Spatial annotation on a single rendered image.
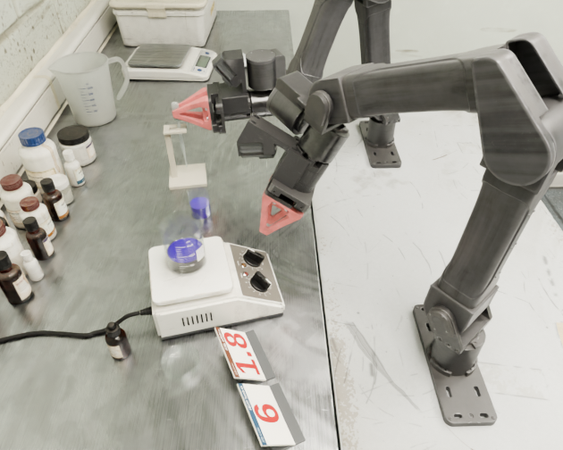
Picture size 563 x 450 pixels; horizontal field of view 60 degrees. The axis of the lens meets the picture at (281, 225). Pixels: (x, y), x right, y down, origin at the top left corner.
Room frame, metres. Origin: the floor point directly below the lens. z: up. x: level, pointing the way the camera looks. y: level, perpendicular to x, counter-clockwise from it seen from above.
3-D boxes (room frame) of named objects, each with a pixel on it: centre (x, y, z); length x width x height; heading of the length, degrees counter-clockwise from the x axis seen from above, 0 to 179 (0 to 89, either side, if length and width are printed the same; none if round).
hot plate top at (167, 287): (0.51, 0.14, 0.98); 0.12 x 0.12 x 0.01; 14
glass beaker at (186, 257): (0.52, 0.15, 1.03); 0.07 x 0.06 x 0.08; 103
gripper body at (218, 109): (0.88, 0.10, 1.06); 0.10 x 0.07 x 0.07; 9
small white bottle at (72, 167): (0.85, 0.44, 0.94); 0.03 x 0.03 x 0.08
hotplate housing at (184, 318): (0.52, 0.12, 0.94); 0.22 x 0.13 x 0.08; 104
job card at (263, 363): (0.41, 0.05, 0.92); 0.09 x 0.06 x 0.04; 23
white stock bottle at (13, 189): (0.72, 0.50, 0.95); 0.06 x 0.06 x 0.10
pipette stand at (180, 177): (0.87, 0.21, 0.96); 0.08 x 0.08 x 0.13; 9
